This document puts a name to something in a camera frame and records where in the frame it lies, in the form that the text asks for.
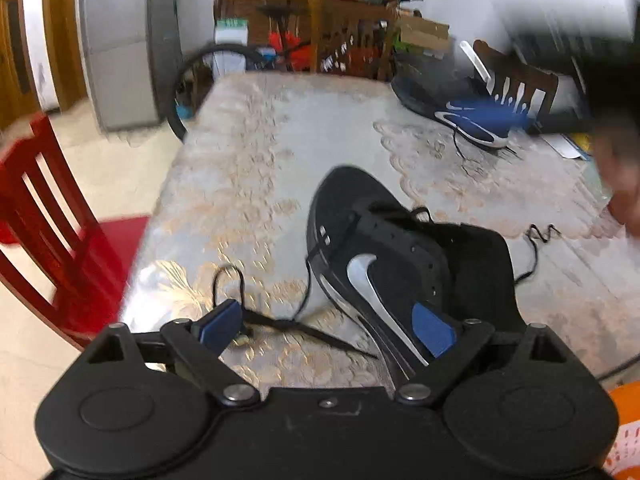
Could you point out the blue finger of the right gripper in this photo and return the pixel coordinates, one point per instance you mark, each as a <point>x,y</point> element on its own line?
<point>493,115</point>

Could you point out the red wooden chair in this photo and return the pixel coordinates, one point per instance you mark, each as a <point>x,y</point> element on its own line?
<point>87,260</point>

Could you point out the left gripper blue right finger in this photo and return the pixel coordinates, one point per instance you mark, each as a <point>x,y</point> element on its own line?
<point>435,334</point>

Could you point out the floral lace tablecloth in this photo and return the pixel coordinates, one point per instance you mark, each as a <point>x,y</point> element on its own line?
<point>232,219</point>

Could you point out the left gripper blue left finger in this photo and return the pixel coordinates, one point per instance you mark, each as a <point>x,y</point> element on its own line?
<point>216,330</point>

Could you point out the black bicycle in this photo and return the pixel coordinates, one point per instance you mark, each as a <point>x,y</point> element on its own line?
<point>285,27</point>

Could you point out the white green box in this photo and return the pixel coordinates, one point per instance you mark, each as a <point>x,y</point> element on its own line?
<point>230,33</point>

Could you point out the black sneaker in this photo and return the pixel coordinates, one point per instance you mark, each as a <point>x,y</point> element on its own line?
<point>437,98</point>
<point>377,259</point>

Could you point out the cardboard box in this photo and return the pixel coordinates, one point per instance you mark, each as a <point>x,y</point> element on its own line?
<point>422,33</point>

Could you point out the silver refrigerator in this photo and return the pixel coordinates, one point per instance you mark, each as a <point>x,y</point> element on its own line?
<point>130,52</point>

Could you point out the brown wooden chair right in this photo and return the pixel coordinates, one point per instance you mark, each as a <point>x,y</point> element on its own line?
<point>523,87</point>

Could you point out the person's right hand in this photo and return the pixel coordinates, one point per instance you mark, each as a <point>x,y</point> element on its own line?
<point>616,151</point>

